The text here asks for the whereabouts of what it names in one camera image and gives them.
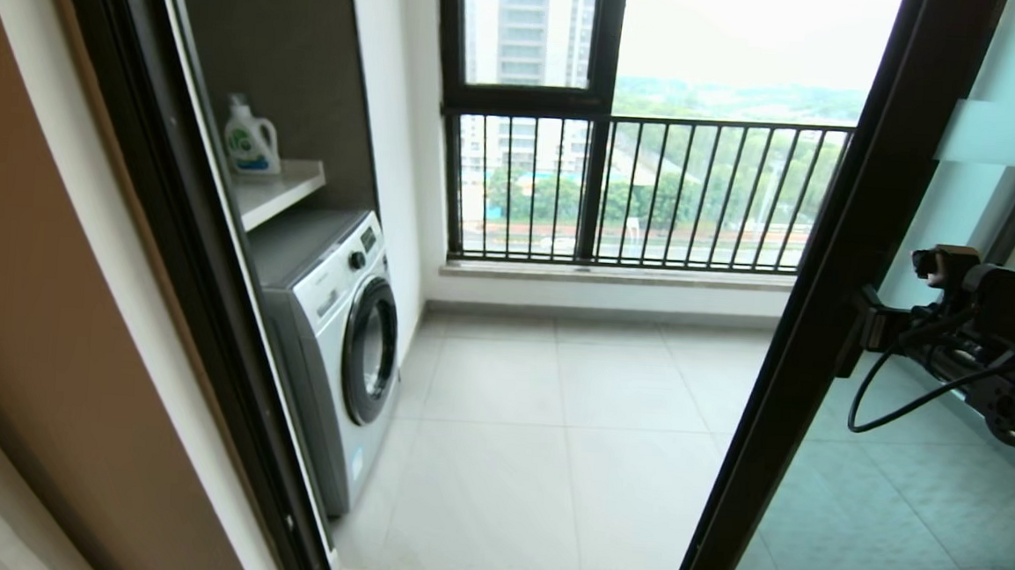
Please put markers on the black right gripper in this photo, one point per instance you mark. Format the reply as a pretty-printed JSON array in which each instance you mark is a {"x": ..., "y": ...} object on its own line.
[{"x": 953, "y": 347}]

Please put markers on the dark-framed sliding glass door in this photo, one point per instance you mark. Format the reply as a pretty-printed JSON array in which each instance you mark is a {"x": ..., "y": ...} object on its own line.
[{"x": 873, "y": 210}]

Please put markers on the long black balcony railing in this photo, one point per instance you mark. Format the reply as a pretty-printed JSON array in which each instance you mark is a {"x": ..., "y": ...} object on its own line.
[{"x": 694, "y": 261}]

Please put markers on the long grey stone sill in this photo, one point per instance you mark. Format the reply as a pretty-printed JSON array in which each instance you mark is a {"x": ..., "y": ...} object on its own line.
[{"x": 614, "y": 276}]

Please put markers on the grey high-rise building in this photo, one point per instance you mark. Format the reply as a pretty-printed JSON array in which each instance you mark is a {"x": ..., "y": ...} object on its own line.
[{"x": 537, "y": 22}]

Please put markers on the white front-load washing machine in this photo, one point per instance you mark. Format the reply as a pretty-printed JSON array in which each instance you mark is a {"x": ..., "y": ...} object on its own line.
[{"x": 329, "y": 327}]

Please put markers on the white laundry detergent bottle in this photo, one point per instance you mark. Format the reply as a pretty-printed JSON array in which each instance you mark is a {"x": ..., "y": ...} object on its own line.
[{"x": 250, "y": 146}]

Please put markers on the black window frame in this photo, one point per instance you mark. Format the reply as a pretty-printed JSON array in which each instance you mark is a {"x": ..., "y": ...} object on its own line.
[{"x": 606, "y": 44}]

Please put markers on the white wall shelf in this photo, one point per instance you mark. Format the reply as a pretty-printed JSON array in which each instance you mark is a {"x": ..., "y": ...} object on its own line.
[{"x": 277, "y": 190}]

